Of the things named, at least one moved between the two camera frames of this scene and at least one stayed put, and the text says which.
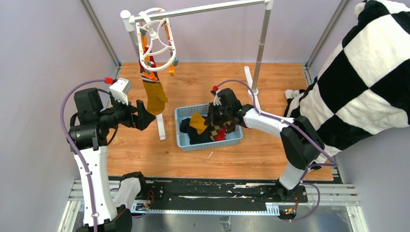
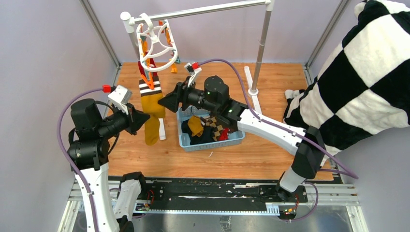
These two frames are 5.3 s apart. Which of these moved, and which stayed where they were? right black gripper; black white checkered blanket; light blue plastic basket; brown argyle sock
Moved: right black gripper; brown argyle sock
Stayed: black white checkered blanket; light blue plastic basket
